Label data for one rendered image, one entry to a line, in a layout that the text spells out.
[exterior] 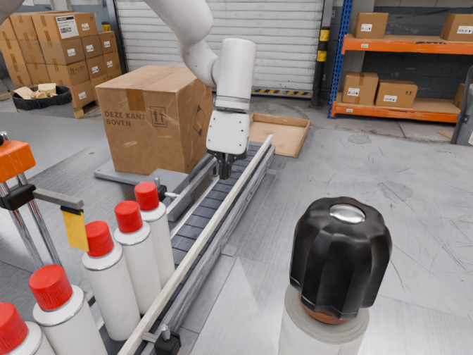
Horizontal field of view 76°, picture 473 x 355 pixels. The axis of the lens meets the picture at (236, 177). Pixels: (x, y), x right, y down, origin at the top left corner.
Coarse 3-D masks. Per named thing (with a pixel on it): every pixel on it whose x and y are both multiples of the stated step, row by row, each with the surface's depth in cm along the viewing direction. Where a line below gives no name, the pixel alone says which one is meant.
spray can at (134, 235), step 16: (128, 208) 41; (128, 224) 41; (144, 224) 45; (128, 240) 42; (144, 240) 43; (128, 256) 43; (144, 256) 44; (144, 272) 45; (144, 288) 47; (160, 288) 51; (144, 304) 49
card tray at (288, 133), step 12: (264, 120) 139; (276, 120) 137; (288, 120) 135; (300, 120) 133; (252, 132) 129; (264, 132) 129; (276, 132) 129; (288, 132) 129; (300, 132) 129; (276, 144) 118; (288, 144) 118; (300, 144) 113
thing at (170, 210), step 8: (216, 160) 80; (208, 168) 76; (200, 176) 73; (192, 184) 70; (184, 192) 67; (176, 200) 64; (184, 200) 66; (168, 208) 62; (176, 208) 63; (168, 216) 61; (88, 296) 44
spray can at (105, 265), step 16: (96, 224) 39; (96, 240) 37; (112, 240) 40; (96, 256) 38; (112, 256) 39; (96, 272) 38; (112, 272) 39; (128, 272) 43; (96, 288) 40; (112, 288) 40; (128, 288) 43; (112, 304) 42; (128, 304) 44; (112, 320) 44; (128, 320) 45; (112, 336) 46; (128, 336) 46
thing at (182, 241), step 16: (256, 144) 108; (240, 160) 97; (240, 176) 89; (208, 192) 82; (224, 192) 82; (240, 192) 82; (208, 208) 75; (192, 224) 70; (176, 240) 66; (192, 240) 66; (208, 240) 66; (176, 256) 62; (160, 320) 50; (112, 352) 45
